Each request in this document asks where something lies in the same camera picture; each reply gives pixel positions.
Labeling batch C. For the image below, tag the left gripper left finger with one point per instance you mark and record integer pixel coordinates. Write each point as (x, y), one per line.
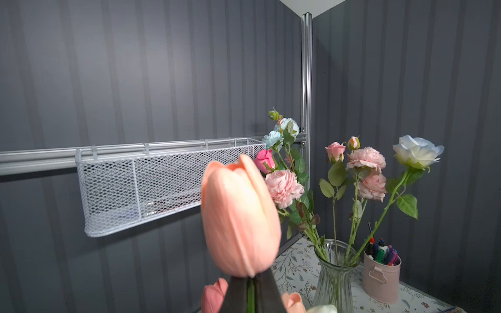
(235, 300)

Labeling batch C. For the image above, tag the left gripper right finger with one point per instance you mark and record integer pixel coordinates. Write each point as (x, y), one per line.
(268, 293)

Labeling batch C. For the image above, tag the peach pink tulip stem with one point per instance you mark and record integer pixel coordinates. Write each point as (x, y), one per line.
(241, 224)

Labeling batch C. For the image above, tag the tulip bouquet in vase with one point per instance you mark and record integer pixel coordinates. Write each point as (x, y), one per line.
(213, 297)

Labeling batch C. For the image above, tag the clear glass vase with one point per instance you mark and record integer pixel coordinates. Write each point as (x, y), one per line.
(338, 263)

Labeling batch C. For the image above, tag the rose bouquet in glass vase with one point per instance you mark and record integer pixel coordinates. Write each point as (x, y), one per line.
(286, 177)

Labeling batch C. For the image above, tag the pink pen holder cup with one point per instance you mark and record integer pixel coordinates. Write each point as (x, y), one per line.
(381, 282)

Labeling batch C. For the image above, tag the markers in pink cup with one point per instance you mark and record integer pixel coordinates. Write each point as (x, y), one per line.
(382, 253)

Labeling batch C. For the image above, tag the blue printed card pack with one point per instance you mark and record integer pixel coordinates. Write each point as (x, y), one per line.
(454, 309)

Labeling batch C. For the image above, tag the white wire mesh basket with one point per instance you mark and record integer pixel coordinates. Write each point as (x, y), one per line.
(121, 190)

